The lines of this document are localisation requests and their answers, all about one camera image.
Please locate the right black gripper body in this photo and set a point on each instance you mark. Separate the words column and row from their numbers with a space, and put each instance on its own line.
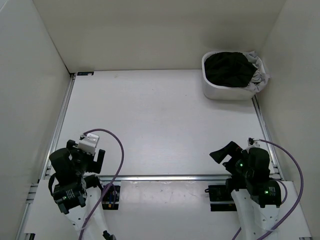
column 237, row 165

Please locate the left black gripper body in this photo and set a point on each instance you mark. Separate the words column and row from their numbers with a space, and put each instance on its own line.
column 83, row 161

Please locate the black trousers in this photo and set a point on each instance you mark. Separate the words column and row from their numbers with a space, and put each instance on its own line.
column 229, row 69

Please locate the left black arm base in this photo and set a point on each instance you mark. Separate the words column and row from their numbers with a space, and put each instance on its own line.
column 111, row 199

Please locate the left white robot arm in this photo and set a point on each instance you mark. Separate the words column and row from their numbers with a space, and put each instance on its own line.
column 76, row 188

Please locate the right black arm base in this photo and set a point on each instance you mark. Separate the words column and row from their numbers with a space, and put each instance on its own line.
column 220, row 199

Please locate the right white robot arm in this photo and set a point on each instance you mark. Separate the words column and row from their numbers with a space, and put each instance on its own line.
column 256, row 195

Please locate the white plastic laundry basket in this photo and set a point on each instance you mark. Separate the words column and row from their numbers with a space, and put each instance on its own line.
column 217, row 92

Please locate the black label sticker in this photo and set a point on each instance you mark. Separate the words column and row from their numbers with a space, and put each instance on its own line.
column 85, row 73

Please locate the grey garment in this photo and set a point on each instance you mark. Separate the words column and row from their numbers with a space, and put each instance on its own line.
column 260, row 78

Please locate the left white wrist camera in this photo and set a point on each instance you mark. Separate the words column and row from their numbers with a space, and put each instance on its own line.
column 88, row 143

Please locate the front aluminium table rail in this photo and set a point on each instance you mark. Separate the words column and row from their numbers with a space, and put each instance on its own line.
column 141, row 178

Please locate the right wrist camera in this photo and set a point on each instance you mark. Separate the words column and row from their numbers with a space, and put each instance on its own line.
column 251, row 141

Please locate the left aluminium table rail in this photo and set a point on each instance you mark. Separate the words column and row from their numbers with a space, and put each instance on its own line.
column 45, row 165

